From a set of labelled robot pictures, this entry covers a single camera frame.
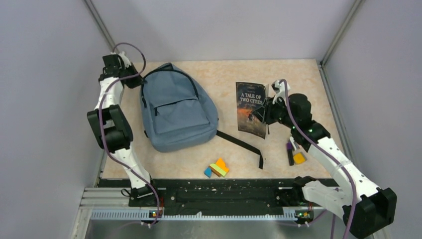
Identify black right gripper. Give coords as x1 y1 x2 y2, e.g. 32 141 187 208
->
252 94 297 129

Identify dark brown bottom book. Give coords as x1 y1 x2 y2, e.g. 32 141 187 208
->
235 82 268 139

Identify blue student backpack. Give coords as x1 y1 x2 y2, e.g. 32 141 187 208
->
140 63 264 169

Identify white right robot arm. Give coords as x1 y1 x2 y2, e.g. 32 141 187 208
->
249 94 397 239

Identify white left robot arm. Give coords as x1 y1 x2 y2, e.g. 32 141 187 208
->
87 52 160 206

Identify purple cap black marker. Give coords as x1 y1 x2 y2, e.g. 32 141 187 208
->
286 142 295 166

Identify yellow grey sharpener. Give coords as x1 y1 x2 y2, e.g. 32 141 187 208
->
293 152 307 165

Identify orange eraser block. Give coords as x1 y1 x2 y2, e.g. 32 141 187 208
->
215 158 229 173

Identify green brown eraser block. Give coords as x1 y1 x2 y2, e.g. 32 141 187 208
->
209 164 227 177

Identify blue eraser wedge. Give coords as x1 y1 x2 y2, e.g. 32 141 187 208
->
204 167 213 178

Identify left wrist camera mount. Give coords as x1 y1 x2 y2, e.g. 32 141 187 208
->
114 51 131 68

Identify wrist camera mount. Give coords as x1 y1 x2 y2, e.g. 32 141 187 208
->
271 79 291 105
114 51 131 68

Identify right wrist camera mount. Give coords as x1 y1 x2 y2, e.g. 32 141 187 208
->
271 79 291 105

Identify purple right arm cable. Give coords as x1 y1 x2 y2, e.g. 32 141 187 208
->
278 79 359 239

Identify aluminium frame rail left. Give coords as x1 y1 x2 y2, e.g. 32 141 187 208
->
82 0 120 53

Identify aluminium frame rail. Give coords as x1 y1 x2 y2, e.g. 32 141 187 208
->
319 0 366 68
82 0 120 53

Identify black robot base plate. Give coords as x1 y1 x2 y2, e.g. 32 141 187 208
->
97 178 343 217

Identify aluminium frame rail right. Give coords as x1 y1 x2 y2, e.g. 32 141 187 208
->
319 0 366 68

